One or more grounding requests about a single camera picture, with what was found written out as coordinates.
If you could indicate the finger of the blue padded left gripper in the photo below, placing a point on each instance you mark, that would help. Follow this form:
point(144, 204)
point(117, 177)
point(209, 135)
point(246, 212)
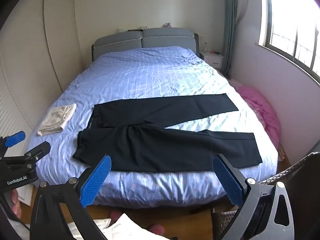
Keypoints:
point(39, 151)
point(14, 139)

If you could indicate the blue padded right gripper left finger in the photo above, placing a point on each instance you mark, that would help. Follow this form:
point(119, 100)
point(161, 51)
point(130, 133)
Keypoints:
point(92, 179)

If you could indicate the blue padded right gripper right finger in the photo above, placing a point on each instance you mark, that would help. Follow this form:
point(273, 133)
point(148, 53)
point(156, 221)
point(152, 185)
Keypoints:
point(231, 179)

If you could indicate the black pants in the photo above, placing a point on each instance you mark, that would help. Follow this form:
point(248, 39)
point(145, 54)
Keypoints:
point(140, 136)

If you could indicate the person's left hand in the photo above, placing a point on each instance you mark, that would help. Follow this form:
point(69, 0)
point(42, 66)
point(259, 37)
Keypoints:
point(16, 207)

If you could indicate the folded cream garment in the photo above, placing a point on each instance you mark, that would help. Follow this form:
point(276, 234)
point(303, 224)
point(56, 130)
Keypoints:
point(56, 120)

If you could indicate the brown wicker chair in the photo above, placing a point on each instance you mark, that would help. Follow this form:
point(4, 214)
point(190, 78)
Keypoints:
point(284, 206)

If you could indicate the pink blanket pile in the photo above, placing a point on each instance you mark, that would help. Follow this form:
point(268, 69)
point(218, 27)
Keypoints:
point(262, 108)

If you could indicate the blue floral bed sheet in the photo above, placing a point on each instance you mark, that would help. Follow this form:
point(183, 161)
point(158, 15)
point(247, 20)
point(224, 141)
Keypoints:
point(151, 73)

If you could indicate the white nightstand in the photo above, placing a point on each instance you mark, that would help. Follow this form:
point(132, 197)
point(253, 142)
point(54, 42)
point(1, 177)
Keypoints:
point(213, 59)

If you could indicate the grey padded headboard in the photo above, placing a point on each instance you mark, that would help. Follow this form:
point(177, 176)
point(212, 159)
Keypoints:
point(147, 38)

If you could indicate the window with metal bars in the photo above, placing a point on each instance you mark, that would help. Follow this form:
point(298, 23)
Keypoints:
point(292, 31)

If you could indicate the green curtain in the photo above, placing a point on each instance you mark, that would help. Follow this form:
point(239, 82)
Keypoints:
point(231, 8)

